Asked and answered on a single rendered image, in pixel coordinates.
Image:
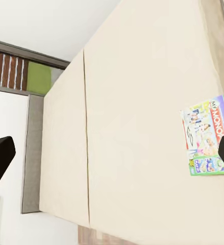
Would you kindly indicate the board game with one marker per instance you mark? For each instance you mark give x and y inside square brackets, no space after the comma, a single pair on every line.
[203,126]

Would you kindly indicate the bed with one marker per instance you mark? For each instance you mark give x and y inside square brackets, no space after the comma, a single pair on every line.
[105,148]

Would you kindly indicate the door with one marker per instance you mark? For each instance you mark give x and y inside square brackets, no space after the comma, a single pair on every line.
[24,71]

